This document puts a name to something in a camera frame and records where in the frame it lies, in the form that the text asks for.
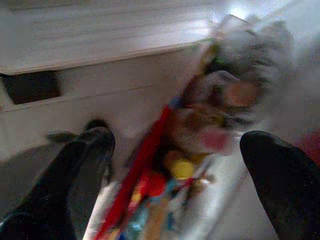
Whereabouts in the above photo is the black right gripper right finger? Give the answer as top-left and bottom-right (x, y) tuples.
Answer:
(239, 130), (320, 240)

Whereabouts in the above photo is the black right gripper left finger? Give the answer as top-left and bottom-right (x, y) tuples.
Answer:
(0, 126), (117, 240)

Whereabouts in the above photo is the white fridge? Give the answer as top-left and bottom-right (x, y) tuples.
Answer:
(0, 0), (320, 240)

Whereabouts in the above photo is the red printed carton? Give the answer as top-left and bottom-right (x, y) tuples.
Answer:
(93, 98), (181, 240)

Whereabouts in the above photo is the yellow-capped bottle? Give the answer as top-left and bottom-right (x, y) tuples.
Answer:
(169, 157), (196, 181)

